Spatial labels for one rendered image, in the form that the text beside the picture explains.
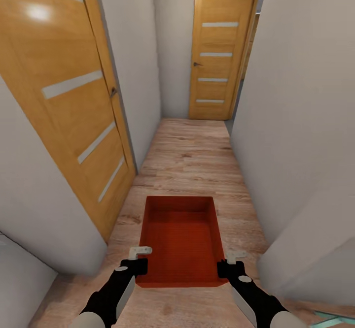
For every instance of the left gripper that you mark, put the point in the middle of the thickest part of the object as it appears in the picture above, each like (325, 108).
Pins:
(139, 264)

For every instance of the storage box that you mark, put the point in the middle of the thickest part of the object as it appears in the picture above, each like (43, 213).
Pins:
(184, 235)

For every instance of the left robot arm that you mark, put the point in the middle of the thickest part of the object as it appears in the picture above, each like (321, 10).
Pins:
(104, 307)

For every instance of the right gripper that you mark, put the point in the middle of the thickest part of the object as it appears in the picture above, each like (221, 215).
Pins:
(224, 269)

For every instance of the garage door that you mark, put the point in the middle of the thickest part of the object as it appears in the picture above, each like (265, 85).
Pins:
(252, 35)

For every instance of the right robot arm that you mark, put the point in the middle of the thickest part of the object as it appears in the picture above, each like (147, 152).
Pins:
(262, 310)

